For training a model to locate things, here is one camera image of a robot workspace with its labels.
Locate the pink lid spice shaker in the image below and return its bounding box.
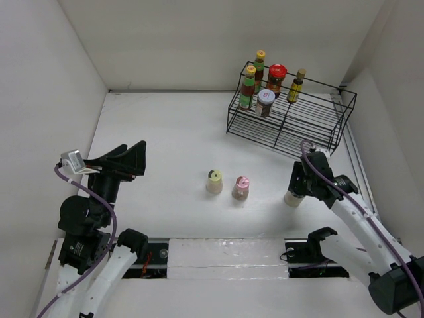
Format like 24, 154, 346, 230
232, 176, 250, 201

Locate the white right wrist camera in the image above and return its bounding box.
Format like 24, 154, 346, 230
309, 148, 331, 159

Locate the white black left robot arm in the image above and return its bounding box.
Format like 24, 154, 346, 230
38, 140, 148, 317

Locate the white lid dark jar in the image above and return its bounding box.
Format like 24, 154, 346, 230
255, 89, 276, 117

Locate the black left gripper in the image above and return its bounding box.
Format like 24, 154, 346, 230
84, 138, 146, 223

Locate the small brown cork bottle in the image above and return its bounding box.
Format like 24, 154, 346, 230
286, 68, 306, 104

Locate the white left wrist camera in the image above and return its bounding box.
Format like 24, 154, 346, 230
59, 149, 100, 176

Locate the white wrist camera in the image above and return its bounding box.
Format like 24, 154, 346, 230
309, 148, 331, 159
59, 149, 100, 176

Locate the black wire shelf rack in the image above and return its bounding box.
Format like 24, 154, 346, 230
226, 61, 358, 158

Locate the yellow cap sauce bottle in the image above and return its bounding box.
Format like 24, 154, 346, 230
254, 50, 266, 94
239, 65, 256, 110

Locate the red lid chili jar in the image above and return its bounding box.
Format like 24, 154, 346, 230
266, 64, 287, 98

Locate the black lid spice shaker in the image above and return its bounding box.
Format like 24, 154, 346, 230
284, 191, 305, 207

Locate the yellow lid spice shaker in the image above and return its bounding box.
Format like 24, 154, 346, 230
206, 169, 223, 194

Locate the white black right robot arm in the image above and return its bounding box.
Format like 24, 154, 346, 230
284, 150, 423, 315

